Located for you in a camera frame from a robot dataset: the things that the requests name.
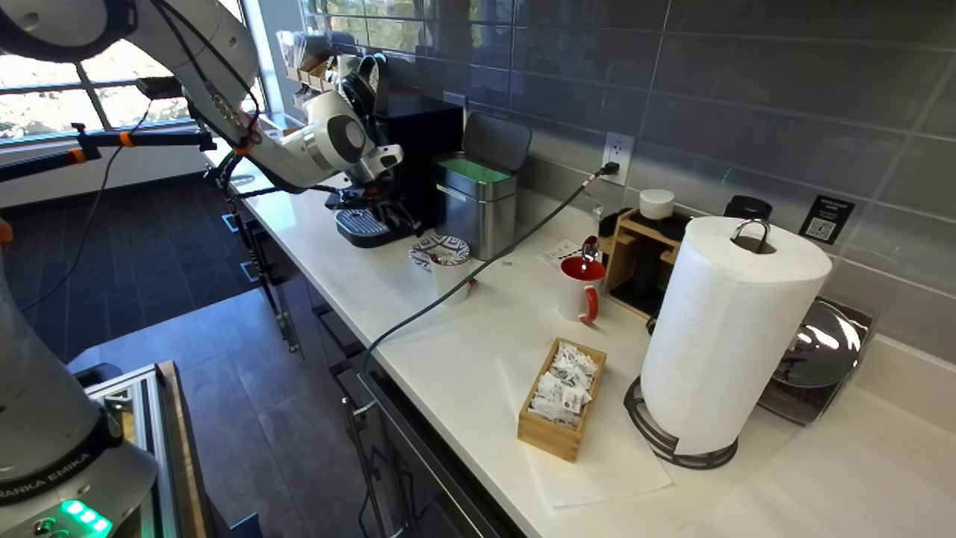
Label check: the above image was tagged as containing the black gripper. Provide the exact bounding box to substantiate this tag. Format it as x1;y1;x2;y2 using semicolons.
333;184;421;248

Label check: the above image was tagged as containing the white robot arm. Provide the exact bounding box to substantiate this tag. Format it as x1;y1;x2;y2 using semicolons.
0;0;403;194

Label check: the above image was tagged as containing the stainless steel sachet bin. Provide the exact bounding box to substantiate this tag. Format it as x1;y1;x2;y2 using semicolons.
437;112;533;260

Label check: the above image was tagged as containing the wooden sachet box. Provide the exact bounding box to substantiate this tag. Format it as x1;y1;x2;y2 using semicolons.
518;338;606;460

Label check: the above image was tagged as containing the black coffee machine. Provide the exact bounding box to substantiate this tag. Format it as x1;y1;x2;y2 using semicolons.
376;94;464;227

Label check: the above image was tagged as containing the white mug red interior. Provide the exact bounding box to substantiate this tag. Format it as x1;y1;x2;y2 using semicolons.
560;257;604;323

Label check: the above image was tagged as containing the wooden shelf organizer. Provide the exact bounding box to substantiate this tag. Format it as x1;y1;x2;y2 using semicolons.
604;208;687;316

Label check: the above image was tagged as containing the white small cup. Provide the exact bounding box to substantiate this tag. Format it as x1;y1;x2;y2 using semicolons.
639;188;676;221

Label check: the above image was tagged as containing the white paper towel roll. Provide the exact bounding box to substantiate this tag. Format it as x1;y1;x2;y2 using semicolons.
639;218;830;453

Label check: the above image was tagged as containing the black paper towel holder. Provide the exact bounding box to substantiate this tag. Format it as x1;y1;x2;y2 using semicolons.
622;380;737;468

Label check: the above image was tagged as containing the chrome napkin dispenser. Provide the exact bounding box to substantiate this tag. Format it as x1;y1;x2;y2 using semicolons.
760;298;873;423

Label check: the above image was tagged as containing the teal power cable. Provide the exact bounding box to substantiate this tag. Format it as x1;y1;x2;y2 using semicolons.
365;162;622;353

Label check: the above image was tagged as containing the white wall outlet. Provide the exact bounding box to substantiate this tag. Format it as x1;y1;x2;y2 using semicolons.
604;132;634;184

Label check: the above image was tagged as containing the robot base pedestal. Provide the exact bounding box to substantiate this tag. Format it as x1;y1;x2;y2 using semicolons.
0;274;159;538

